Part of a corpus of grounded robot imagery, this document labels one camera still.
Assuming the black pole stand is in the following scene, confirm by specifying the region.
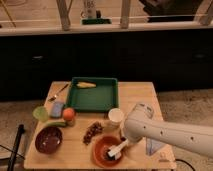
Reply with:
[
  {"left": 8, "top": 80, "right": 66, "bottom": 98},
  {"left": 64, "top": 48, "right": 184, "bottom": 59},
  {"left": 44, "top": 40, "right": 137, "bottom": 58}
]
[{"left": 7, "top": 124, "right": 25, "bottom": 171}]

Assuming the white cup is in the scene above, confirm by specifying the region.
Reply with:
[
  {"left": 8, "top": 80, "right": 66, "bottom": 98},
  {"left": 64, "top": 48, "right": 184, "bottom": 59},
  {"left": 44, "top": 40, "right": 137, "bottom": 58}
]
[{"left": 108, "top": 108, "right": 124, "bottom": 126}]

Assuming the white handled dish brush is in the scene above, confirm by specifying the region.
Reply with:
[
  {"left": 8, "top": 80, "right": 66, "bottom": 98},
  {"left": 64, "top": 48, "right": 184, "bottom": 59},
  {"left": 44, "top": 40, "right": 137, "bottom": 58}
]
[{"left": 106, "top": 140, "right": 129, "bottom": 160}]

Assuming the orange fruit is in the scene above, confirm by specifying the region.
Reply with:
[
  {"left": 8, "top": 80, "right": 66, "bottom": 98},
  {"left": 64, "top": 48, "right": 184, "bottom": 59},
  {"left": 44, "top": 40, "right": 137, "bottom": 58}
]
[{"left": 62, "top": 108, "right": 75, "bottom": 121}]

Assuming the bunch of dark grapes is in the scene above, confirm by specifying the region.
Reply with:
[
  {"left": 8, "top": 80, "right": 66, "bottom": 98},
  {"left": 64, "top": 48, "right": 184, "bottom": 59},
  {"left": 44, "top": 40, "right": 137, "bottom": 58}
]
[{"left": 83, "top": 122, "right": 103, "bottom": 145}]

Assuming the light green cup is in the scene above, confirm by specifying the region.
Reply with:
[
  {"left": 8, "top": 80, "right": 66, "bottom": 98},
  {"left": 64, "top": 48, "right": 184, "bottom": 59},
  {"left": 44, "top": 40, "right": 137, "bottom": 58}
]
[{"left": 33, "top": 106, "right": 49, "bottom": 122}]

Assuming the dark purple bowl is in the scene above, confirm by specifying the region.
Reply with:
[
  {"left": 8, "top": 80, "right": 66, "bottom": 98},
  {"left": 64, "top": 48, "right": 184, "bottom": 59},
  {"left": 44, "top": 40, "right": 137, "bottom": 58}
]
[{"left": 35, "top": 126, "right": 62, "bottom": 154}]

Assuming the orange red bowl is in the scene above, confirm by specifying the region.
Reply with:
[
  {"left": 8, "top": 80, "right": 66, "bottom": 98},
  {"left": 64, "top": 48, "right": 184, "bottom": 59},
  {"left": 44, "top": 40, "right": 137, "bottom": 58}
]
[{"left": 92, "top": 135, "right": 122, "bottom": 168}]

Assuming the green plastic tray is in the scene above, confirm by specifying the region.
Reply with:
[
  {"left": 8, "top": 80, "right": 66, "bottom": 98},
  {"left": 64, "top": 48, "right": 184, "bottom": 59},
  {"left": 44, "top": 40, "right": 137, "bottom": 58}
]
[{"left": 66, "top": 77, "right": 119, "bottom": 112}]

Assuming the folded blue cloth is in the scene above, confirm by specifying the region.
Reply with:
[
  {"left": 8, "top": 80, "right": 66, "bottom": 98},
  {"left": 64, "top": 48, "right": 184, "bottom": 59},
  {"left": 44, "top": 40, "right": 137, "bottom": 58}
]
[{"left": 146, "top": 138, "right": 165, "bottom": 156}]

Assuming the metal fork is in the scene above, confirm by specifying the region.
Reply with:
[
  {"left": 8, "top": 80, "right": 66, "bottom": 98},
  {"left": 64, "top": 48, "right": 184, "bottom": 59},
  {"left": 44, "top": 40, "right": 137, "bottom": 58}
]
[{"left": 48, "top": 84, "right": 69, "bottom": 102}]

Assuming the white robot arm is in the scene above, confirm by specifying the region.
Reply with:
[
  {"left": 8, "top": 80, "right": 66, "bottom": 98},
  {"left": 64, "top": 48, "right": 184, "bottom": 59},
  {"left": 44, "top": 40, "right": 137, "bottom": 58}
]
[{"left": 123, "top": 103, "right": 213, "bottom": 158}]

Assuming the green cucumber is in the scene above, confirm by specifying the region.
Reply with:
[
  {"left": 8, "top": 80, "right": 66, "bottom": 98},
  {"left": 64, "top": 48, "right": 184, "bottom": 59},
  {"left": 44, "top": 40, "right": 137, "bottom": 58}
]
[{"left": 46, "top": 122, "right": 67, "bottom": 127}]

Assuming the white bottle on green base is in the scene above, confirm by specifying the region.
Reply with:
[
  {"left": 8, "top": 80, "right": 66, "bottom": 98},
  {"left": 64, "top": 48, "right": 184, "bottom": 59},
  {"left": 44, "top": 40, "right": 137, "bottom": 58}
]
[{"left": 81, "top": 0, "right": 111, "bottom": 25}]

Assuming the yellow corn cob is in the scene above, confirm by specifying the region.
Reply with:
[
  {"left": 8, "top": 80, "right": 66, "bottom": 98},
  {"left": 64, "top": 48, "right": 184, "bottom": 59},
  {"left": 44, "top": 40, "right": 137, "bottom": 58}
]
[{"left": 77, "top": 82, "right": 96, "bottom": 88}]

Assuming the blue sponge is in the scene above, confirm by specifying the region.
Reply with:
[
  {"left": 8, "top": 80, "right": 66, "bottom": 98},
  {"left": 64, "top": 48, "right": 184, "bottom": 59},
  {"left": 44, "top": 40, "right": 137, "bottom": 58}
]
[{"left": 50, "top": 101, "right": 64, "bottom": 118}]

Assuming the black floor cable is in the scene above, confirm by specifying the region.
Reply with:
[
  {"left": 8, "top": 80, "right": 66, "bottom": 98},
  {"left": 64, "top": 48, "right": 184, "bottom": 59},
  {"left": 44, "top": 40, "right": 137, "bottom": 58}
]
[{"left": 174, "top": 158, "right": 198, "bottom": 171}]

